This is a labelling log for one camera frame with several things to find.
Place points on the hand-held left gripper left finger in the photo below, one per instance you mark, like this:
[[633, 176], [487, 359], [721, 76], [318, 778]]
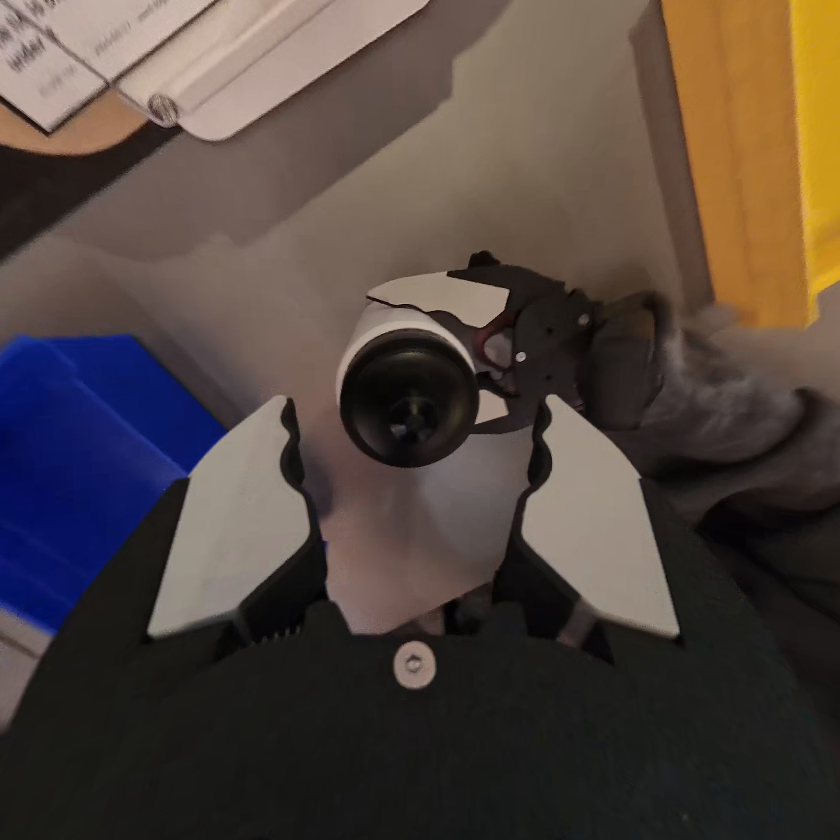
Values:
[[229, 525]]

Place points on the blue plastic bin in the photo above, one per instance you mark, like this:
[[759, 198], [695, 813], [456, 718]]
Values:
[[79, 459]]

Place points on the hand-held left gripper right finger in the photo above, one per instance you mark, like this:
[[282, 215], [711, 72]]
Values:
[[597, 525]]

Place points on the yellow plastic bin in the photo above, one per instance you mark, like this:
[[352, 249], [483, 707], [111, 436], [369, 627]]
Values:
[[741, 164]]

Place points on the printed instruction sheet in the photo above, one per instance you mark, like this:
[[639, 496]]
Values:
[[65, 65]]

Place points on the black bottle lid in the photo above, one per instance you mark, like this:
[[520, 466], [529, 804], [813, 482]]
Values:
[[407, 394]]

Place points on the instruction sheet on stand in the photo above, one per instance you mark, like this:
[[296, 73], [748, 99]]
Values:
[[262, 65]]

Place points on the white plastic bottle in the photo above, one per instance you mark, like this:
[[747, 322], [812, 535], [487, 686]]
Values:
[[394, 321]]

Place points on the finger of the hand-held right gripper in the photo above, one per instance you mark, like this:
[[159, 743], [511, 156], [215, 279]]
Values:
[[459, 295], [492, 407]]

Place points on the person's right forearm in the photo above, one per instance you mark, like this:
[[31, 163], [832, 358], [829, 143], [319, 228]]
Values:
[[735, 407]]

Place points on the person's leg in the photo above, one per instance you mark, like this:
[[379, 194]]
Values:
[[787, 577]]

